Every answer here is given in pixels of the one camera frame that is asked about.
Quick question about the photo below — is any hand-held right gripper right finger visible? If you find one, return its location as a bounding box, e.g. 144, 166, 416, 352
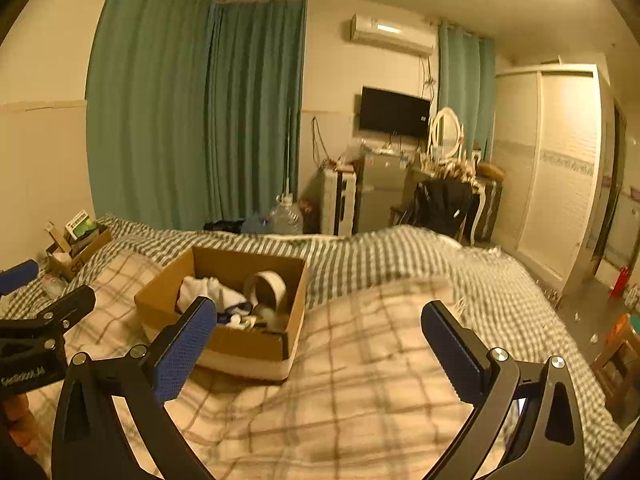
421, 300, 586, 480

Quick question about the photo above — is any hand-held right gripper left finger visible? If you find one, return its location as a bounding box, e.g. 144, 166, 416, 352
51, 296, 218, 480

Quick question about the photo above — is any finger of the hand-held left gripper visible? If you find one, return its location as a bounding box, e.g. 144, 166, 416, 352
0, 259, 40, 297
0, 285, 97, 347

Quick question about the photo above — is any blue and white sock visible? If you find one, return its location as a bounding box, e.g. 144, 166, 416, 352
218, 302, 256, 330

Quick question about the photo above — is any brown cardboard box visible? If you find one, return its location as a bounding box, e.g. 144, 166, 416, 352
134, 246, 310, 383

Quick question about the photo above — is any grey tape roll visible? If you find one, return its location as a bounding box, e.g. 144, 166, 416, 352
243, 270, 287, 312

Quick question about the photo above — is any person's left hand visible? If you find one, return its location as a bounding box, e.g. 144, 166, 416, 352
5, 392, 39, 456

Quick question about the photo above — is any clear plastic bottle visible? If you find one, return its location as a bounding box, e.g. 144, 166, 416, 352
40, 275, 69, 297

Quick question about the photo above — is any small printed cardboard box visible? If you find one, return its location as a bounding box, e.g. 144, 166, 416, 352
45, 222, 114, 281

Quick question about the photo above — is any green and white carton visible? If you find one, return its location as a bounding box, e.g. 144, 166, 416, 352
65, 211, 96, 241

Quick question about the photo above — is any green checked duvet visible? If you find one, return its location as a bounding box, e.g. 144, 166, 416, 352
0, 215, 621, 480

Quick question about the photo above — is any dark chair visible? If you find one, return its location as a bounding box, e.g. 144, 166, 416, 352
390, 205, 416, 232

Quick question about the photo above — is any wooden stool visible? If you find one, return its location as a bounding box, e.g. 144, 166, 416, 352
590, 312, 640, 428

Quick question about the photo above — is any brown suitcase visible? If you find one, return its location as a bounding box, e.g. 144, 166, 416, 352
475, 162, 505, 241

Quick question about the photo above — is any clear water jug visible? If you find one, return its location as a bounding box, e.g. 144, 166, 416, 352
270, 195, 305, 235

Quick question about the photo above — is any grey small refrigerator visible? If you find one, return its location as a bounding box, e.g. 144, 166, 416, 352
356, 152, 409, 234

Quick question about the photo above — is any dark patterned bag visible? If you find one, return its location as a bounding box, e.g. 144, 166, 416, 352
297, 199, 321, 234

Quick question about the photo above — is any red fire extinguisher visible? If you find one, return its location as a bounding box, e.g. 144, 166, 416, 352
611, 266, 632, 301

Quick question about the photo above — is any tan fluffy item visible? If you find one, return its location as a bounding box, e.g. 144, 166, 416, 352
432, 160, 476, 184

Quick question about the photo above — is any white ribbed suitcase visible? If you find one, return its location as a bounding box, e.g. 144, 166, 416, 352
320, 167, 357, 236

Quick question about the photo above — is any white louvered wardrobe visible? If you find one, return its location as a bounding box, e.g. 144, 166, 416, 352
492, 64, 609, 293

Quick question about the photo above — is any wide green curtain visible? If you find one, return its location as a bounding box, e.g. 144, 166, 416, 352
85, 0, 218, 231

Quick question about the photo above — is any white oval mirror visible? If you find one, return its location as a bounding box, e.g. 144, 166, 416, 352
427, 107, 464, 159

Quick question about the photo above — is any white pole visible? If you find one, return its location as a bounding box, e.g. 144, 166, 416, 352
282, 107, 296, 201

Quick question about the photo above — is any narrow green curtain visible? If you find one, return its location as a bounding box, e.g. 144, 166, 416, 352
437, 20, 496, 167

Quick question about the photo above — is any white air conditioner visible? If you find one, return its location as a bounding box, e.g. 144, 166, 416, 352
349, 13, 437, 57

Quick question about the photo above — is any wall cable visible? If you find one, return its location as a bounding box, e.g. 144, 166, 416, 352
312, 117, 334, 167

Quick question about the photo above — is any black wall television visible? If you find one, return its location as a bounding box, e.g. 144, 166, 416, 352
360, 86, 432, 138

